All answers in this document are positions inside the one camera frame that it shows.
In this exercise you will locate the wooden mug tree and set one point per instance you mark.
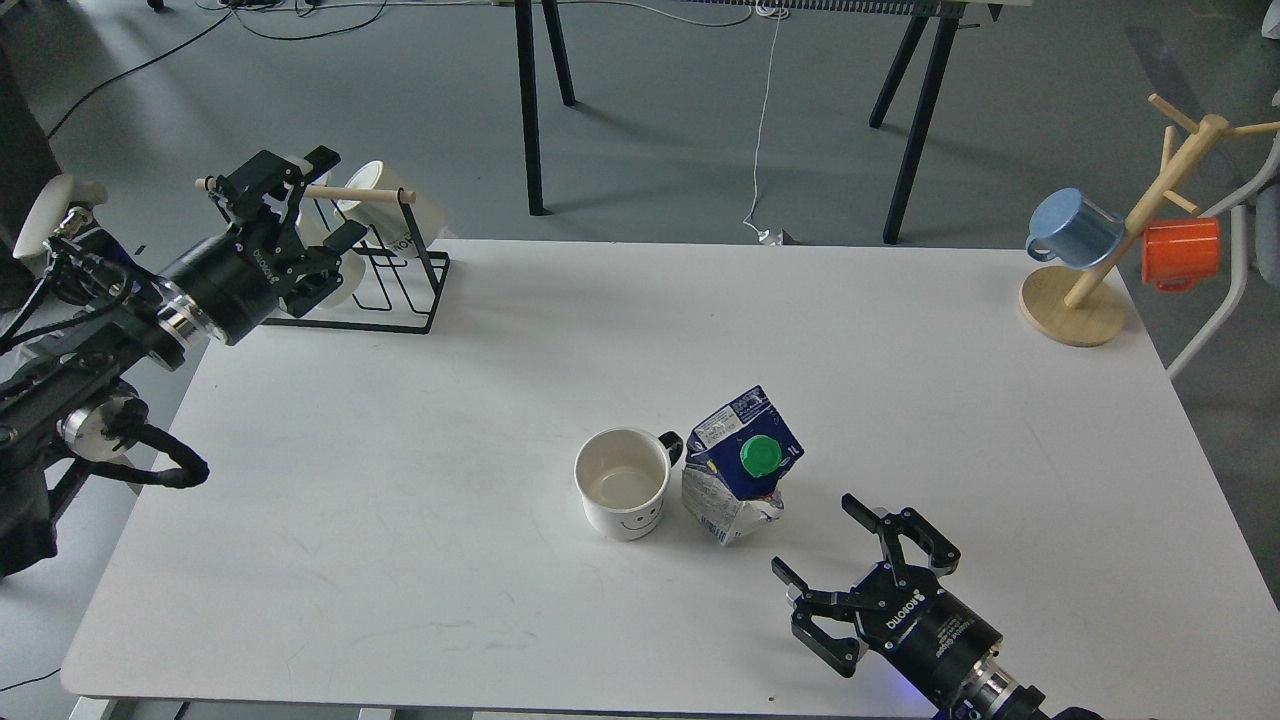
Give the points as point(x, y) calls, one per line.
point(1076, 307)

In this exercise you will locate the blue mug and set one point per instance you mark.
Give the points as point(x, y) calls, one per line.
point(1069, 227)

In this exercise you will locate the black wire mug rack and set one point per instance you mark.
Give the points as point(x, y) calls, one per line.
point(393, 294)

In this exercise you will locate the orange mug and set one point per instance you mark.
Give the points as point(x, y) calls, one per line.
point(1178, 254)

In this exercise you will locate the white smiley face mug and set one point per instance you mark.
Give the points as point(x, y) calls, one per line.
point(622, 476)

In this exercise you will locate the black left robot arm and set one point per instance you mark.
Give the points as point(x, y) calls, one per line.
point(36, 495)

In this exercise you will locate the black table legs left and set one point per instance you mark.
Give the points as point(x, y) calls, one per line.
point(528, 90)

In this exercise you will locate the white mug rear rack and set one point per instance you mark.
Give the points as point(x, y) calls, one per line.
point(405, 225)

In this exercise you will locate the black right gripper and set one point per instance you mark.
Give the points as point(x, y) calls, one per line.
point(927, 634)

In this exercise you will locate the blue white milk carton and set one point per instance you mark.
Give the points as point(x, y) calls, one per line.
point(735, 461)

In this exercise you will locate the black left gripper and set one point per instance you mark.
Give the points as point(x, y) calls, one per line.
point(235, 280)

